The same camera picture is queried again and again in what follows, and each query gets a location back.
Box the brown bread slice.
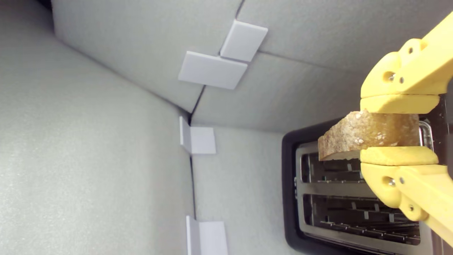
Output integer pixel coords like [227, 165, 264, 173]
[317, 110, 420, 162]

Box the black two-slot toaster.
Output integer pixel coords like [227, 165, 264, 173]
[281, 94, 453, 255]

